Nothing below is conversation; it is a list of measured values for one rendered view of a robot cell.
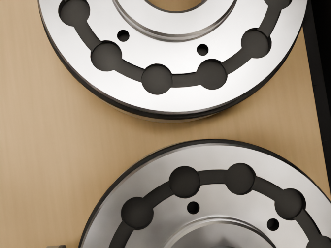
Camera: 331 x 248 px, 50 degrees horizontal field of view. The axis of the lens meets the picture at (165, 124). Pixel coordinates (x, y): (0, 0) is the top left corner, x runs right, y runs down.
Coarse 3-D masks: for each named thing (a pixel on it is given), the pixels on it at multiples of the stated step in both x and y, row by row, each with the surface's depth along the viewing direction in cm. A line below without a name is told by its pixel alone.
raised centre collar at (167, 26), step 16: (112, 0) 13; (128, 0) 12; (144, 0) 12; (208, 0) 12; (224, 0) 12; (128, 16) 12; (144, 16) 12; (160, 16) 12; (176, 16) 12; (192, 16) 12; (208, 16) 12; (224, 16) 12; (144, 32) 13; (160, 32) 12; (176, 32) 12; (192, 32) 12; (208, 32) 13
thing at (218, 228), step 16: (192, 224) 12; (208, 224) 12; (224, 224) 12; (240, 224) 12; (176, 240) 12; (192, 240) 12; (208, 240) 12; (224, 240) 12; (240, 240) 12; (256, 240) 12
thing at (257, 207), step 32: (160, 160) 13; (192, 160) 13; (224, 160) 13; (256, 160) 13; (128, 192) 12; (160, 192) 13; (192, 192) 13; (224, 192) 13; (256, 192) 13; (288, 192) 13; (320, 192) 13; (96, 224) 12; (128, 224) 13; (160, 224) 12; (256, 224) 13; (288, 224) 13; (320, 224) 13
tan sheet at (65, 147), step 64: (0, 0) 16; (192, 0) 16; (0, 64) 16; (0, 128) 16; (64, 128) 16; (128, 128) 16; (192, 128) 16; (256, 128) 16; (0, 192) 15; (64, 192) 16
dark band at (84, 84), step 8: (40, 16) 13; (296, 40) 14; (64, 64) 13; (280, 64) 13; (72, 72) 13; (80, 80) 13; (88, 88) 13; (256, 88) 13; (104, 96) 13; (248, 96) 13; (112, 104) 13; (120, 104) 13; (232, 104) 13; (136, 112) 13; (144, 112) 13; (200, 112) 13; (208, 112) 13; (216, 112) 13
